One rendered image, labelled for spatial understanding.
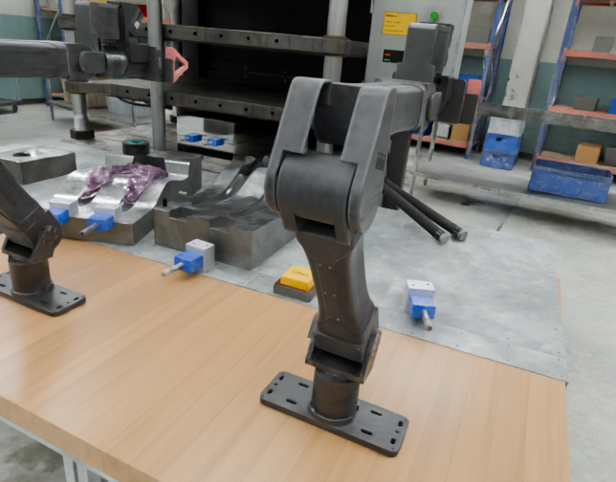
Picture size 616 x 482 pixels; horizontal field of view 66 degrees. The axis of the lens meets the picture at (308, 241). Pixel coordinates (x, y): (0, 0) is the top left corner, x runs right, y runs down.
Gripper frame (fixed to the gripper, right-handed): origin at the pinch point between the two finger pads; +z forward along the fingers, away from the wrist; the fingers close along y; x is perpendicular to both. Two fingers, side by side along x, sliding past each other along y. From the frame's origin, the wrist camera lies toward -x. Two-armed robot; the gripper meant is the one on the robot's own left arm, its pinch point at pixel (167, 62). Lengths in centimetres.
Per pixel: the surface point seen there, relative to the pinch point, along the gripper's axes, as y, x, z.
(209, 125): 40, 26, 71
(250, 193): -13.4, 30.6, 15.3
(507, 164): -57, 105, 563
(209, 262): -20.5, 38.4, -11.7
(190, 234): -12.3, 35.3, -7.6
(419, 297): -64, 36, -6
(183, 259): -18.1, 36.3, -17.5
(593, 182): -131, 74, 360
